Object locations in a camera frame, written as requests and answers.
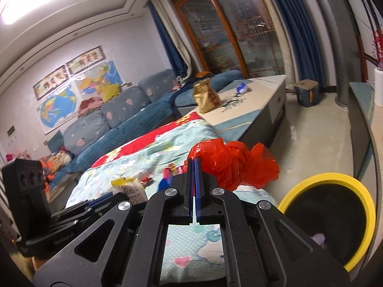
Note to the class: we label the hello kitty patterned blanket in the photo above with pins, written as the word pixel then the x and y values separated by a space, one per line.
pixel 193 253

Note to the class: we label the blue candy wrapper on table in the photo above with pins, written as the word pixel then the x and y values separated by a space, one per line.
pixel 242 88

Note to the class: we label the yellow rimmed black trash bin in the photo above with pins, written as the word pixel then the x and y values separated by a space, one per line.
pixel 340 207

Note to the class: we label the blue curtain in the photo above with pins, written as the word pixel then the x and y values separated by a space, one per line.
pixel 306 47
pixel 176 52

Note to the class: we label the yellow pillow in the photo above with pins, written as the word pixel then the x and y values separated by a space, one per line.
pixel 110 91

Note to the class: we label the gold paper bag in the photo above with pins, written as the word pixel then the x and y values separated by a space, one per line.
pixel 205 96

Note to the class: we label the lavender foam fruit net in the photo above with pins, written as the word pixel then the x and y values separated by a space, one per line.
pixel 319 239

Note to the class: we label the red berry branch decoration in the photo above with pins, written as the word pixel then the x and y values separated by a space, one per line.
pixel 378 43

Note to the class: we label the right framed cross-stitch picture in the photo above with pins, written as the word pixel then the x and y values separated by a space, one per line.
pixel 85 60

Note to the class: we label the silver tower air conditioner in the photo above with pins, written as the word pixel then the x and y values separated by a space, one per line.
pixel 342 31

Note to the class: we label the yellow white snack packet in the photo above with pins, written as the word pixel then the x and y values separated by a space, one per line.
pixel 131 187

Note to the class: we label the pile of red clothes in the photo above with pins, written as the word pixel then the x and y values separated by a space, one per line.
pixel 89 105

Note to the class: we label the red snack wrapper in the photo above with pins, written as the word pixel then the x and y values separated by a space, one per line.
pixel 147 178

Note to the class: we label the framed cross-stitch picture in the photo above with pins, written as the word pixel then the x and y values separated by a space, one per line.
pixel 49 83
pixel 85 60

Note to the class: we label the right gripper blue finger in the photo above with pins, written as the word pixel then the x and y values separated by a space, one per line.
pixel 199 188
pixel 188 188

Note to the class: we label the dark blue storage stool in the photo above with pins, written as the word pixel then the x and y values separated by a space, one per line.
pixel 307 92

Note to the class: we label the left blue curtain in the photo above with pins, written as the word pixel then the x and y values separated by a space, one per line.
pixel 176 52

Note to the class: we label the grey white coffee table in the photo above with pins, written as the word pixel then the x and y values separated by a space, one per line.
pixel 254 117

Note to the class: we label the world map poster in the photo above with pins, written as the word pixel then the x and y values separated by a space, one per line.
pixel 59 107

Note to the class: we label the china map poster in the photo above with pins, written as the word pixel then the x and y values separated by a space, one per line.
pixel 90 83

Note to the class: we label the left hand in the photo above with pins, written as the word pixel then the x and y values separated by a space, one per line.
pixel 38 263

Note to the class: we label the blue grey sectional sofa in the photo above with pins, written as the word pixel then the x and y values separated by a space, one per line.
pixel 155 101

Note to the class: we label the right blue curtain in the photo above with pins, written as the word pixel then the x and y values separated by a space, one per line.
pixel 306 47

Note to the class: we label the red plastic bag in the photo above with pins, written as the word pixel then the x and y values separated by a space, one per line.
pixel 233 164

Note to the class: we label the left framed cross-stitch picture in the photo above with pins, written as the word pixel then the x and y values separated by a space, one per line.
pixel 49 83

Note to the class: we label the wooden framed glass door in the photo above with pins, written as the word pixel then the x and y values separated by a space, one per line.
pixel 232 35

